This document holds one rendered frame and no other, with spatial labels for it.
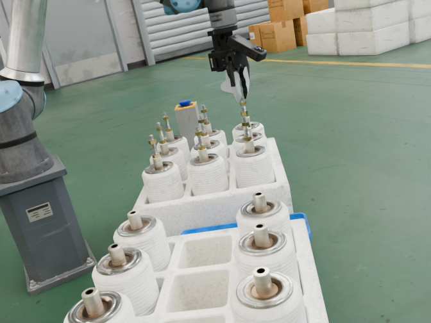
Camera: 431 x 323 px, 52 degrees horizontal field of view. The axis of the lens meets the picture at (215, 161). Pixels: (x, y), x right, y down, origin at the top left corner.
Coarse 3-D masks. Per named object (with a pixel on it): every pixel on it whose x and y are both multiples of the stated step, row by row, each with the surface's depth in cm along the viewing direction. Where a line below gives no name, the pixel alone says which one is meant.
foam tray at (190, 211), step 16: (272, 144) 134; (272, 160) 122; (144, 192) 118; (224, 192) 108; (240, 192) 106; (272, 192) 105; (288, 192) 105; (144, 208) 108; (160, 208) 108; (176, 208) 108; (192, 208) 107; (208, 208) 107; (224, 208) 107; (240, 208) 107; (288, 208) 107; (176, 224) 109; (192, 224) 109; (208, 224) 109
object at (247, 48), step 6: (234, 36) 123; (240, 36) 124; (228, 42) 123; (234, 42) 121; (240, 42) 121; (246, 42) 122; (252, 42) 123; (234, 48) 122; (240, 48) 121; (246, 48) 120; (252, 48) 120; (258, 48) 120; (246, 54) 121; (252, 54) 120; (258, 54) 119; (264, 54) 120; (258, 60) 120
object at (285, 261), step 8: (288, 240) 68; (288, 248) 66; (240, 256) 67; (248, 256) 66; (264, 256) 65; (272, 256) 65; (280, 256) 65; (288, 256) 66; (240, 264) 67; (248, 264) 66; (256, 264) 65; (264, 264) 65; (272, 264) 65; (280, 264) 65; (288, 264) 66; (296, 264) 69; (240, 272) 68; (248, 272) 66; (288, 272) 66; (296, 272) 68; (240, 280) 69; (296, 280) 68
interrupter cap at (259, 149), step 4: (244, 148) 113; (256, 148) 111; (260, 148) 110; (264, 148) 109; (236, 152) 111; (240, 152) 111; (244, 152) 111; (256, 152) 108; (260, 152) 107; (240, 156) 108; (244, 156) 107; (248, 156) 107; (252, 156) 107
